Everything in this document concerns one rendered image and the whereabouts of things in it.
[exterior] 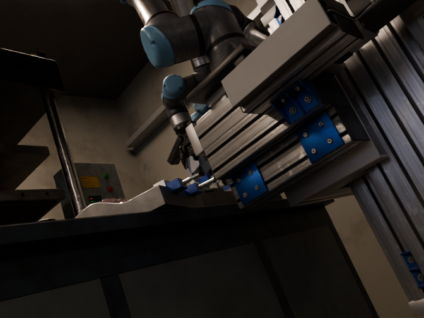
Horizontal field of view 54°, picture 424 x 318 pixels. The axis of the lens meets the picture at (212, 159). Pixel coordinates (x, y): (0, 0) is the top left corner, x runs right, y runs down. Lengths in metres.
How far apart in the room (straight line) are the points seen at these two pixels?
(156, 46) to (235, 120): 0.29
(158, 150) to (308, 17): 3.84
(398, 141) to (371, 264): 2.21
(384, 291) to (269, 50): 2.55
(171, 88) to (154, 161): 3.24
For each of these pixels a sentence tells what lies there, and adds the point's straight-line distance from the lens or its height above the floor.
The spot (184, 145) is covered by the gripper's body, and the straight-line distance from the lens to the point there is 1.46.
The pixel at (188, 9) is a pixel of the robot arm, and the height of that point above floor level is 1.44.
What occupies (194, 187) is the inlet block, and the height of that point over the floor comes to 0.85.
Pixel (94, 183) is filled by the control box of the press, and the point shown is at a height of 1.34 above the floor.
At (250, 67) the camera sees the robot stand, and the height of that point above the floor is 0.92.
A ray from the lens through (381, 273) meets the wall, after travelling 3.19.
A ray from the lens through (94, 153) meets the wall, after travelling 4.63.
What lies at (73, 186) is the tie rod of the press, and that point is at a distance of 2.08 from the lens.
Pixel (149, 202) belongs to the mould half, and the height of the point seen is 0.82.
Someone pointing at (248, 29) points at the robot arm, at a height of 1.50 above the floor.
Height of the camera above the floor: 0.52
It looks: 19 degrees up
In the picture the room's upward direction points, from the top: 22 degrees counter-clockwise
